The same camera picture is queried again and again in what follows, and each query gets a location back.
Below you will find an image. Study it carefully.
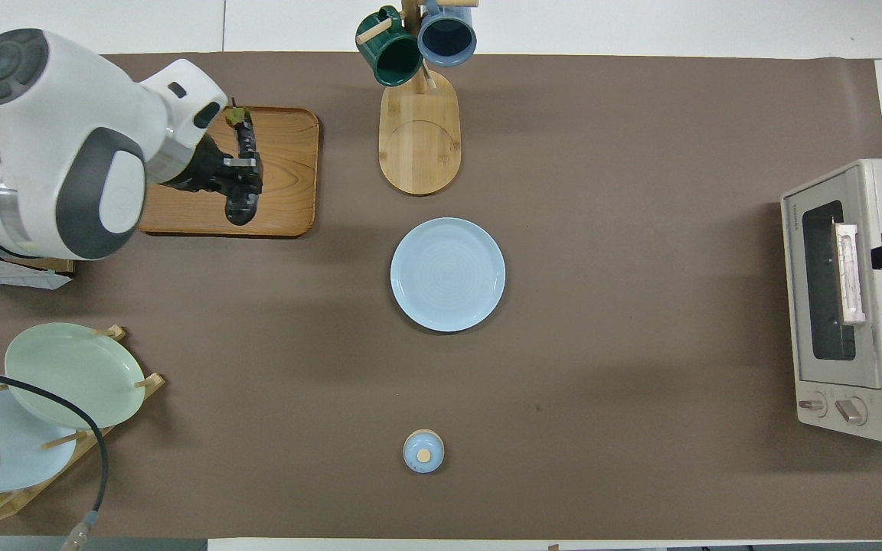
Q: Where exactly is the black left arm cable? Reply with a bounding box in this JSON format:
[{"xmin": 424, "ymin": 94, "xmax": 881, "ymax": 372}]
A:
[{"xmin": 0, "ymin": 365, "xmax": 110, "ymax": 551}]

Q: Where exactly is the brown table mat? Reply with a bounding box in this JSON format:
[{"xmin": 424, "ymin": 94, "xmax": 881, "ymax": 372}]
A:
[{"xmin": 0, "ymin": 51, "xmax": 882, "ymax": 540}]

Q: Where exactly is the wooden serving tray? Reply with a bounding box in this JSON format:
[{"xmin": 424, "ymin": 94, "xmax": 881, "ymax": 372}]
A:
[{"xmin": 125, "ymin": 103, "xmax": 321, "ymax": 238}]

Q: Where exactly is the light blue serving plate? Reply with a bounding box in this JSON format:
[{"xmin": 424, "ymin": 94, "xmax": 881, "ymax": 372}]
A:
[{"xmin": 390, "ymin": 217, "xmax": 507, "ymax": 334}]

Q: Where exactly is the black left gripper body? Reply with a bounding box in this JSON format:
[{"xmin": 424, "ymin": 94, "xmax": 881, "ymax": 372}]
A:
[{"xmin": 156, "ymin": 132, "xmax": 239, "ymax": 196}]

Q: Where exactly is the dark purple eggplant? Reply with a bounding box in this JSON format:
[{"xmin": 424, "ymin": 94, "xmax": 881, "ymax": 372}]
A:
[{"xmin": 225, "ymin": 107, "xmax": 263, "ymax": 227}]

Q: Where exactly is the wooden plate rack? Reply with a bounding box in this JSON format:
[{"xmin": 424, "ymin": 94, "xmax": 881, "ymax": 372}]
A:
[{"xmin": 0, "ymin": 324, "xmax": 166, "ymax": 525}]

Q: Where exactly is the light blue racked plate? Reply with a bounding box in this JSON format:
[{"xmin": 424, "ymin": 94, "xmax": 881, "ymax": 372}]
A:
[{"xmin": 0, "ymin": 373, "xmax": 78, "ymax": 493}]

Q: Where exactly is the toaster oven glass door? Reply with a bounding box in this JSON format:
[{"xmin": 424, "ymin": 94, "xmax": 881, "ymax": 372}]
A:
[{"xmin": 781, "ymin": 170, "xmax": 882, "ymax": 391}]

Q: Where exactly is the dark green mug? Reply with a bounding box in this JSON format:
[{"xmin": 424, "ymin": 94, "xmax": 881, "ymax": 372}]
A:
[{"xmin": 355, "ymin": 6, "xmax": 425, "ymax": 87}]

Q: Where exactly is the wooden mug tree stand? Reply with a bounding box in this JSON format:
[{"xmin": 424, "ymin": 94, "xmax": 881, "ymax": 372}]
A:
[{"xmin": 355, "ymin": 0, "xmax": 480, "ymax": 197}]

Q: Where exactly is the blue mug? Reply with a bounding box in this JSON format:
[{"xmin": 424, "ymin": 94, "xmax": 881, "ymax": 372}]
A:
[{"xmin": 416, "ymin": 0, "xmax": 479, "ymax": 67}]

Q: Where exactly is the pale green plate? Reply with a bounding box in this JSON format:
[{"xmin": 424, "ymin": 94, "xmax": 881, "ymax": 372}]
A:
[{"xmin": 4, "ymin": 322, "xmax": 146, "ymax": 430}]

